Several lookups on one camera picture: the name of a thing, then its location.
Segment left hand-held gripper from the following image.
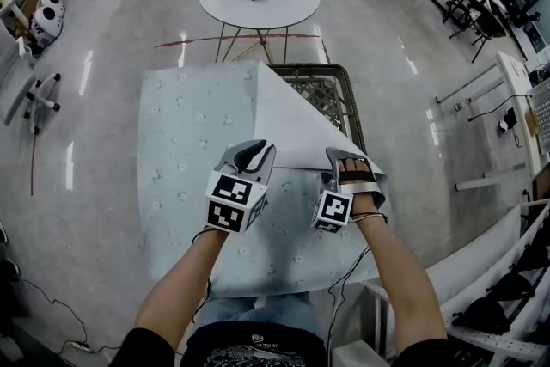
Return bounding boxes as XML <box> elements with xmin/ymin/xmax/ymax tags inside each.
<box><xmin>205</xmin><ymin>138</ymin><xmax>278</xmax><ymax>235</ymax></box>

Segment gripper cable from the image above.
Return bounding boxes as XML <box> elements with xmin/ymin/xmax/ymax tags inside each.
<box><xmin>190</xmin><ymin>226</ymin><xmax>212</xmax><ymax>324</ymax></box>
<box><xmin>327</xmin><ymin>244</ymin><xmax>371</xmax><ymax>360</ymax></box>

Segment white round robot toys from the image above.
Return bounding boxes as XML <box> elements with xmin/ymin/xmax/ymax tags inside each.
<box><xmin>27</xmin><ymin>0</ymin><xmax>67</xmax><ymax>47</ymax></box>

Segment light blue floral tablecloth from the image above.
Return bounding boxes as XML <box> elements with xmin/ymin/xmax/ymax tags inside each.
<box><xmin>137</xmin><ymin>59</ymin><xmax>388</xmax><ymax>299</ymax></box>

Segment white perforated rack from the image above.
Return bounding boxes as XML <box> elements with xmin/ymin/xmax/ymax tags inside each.
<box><xmin>359</xmin><ymin>199</ymin><xmax>550</xmax><ymax>367</ymax></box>

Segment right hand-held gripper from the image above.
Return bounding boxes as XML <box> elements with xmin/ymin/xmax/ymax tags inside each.
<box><xmin>310</xmin><ymin>146</ymin><xmax>386</xmax><ymax>235</ymax></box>

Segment person's blue jeans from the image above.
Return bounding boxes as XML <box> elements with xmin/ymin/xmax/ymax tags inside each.
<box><xmin>192</xmin><ymin>291</ymin><xmax>324</xmax><ymax>341</ymax></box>

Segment round white side table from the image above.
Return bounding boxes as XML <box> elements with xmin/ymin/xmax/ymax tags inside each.
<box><xmin>198</xmin><ymin>0</ymin><xmax>322</xmax><ymax>64</ymax></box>

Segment white bar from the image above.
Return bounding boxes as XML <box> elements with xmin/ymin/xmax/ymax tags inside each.
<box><xmin>455</xmin><ymin>162</ymin><xmax>528</xmax><ymax>192</ymax></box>

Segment black floor cable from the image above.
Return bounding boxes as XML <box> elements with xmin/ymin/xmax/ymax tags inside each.
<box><xmin>0</xmin><ymin>270</ymin><xmax>122</xmax><ymax>354</ymax></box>

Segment black power cable with adapter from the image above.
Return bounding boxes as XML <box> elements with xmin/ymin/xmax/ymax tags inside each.
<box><xmin>467</xmin><ymin>94</ymin><xmax>535</xmax><ymax>148</ymax></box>

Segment person's right hand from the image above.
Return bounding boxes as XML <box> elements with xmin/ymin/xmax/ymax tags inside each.
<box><xmin>338</xmin><ymin>157</ymin><xmax>375</xmax><ymax>185</ymax></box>

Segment white office chair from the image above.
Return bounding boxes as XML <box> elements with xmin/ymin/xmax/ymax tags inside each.
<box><xmin>0</xmin><ymin>33</ymin><xmax>63</xmax><ymax>138</ymax></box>

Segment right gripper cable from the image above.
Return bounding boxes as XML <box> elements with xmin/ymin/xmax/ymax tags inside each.
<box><xmin>327</xmin><ymin>244</ymin><xmax>371</xmax><ymax>360</ymax></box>

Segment grey metal bar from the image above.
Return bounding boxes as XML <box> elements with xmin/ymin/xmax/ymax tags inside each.
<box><xmin>434</xmin><ymin>64</ymin><xmax>506</xmax><ymax>105</ymax></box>

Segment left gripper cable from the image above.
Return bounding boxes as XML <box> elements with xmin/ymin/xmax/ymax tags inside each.
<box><xmin>190</xmin><ymin>226</ymin><xmax>212</xmax><ymax>324</ymax></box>

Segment wristband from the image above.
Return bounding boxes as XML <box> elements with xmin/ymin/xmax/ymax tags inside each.
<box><xmin>351</xmin><ymin>211</ymin><xmax>388</xmax><ymax>225</ymax></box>

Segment person's left forearm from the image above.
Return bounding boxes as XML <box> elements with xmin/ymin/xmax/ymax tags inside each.
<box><xmin>133</xmin><ymin>226</ymin><xmax>228</xmax><ymax>341</ymax></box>

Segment person's right forearm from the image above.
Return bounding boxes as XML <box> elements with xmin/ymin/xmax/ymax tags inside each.
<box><xmin>351</xmin><ymin>211</ymin><xmax>449</xmax><ymax>354</ymax></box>

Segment white desk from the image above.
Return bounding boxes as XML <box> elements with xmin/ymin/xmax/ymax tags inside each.
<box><xmin>495</xmin><ymin>50</ymin><xmax>550</xmax><ymax>178</ymax></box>

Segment person's black printed t-shirt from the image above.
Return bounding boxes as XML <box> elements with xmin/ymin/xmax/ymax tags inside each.
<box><xmin>88</xmin><ymin>320</ymin><xmax>328</xmax><ymax>367</ymax></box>

